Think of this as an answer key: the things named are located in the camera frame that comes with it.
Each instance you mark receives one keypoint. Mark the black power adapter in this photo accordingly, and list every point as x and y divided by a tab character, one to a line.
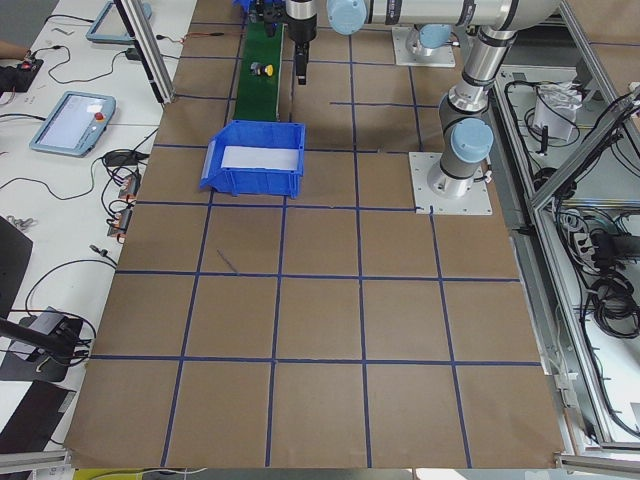
132	54

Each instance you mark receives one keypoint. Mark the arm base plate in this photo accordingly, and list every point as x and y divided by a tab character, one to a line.
436	193
425	50

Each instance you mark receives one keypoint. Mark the near teach pendant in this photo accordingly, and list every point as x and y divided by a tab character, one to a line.
75	124

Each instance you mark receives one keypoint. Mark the aluminium frame post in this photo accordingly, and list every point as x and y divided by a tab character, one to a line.
145	43

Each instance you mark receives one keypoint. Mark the teach pendant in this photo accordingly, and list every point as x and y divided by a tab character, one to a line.
108	27
75	124

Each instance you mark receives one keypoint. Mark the white foam pad left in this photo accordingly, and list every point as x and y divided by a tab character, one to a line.
241	157

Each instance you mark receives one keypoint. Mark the far teach pendant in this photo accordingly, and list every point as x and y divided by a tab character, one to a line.
108	27

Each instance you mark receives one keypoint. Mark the left blue bin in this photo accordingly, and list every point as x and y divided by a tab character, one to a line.
264	134

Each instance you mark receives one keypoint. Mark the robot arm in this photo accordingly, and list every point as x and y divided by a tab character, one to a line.
468	139
345	17

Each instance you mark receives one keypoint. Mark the yellow push button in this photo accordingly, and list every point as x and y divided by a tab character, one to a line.
262	70

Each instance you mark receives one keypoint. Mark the green conveyor belt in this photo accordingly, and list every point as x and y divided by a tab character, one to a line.
257	96

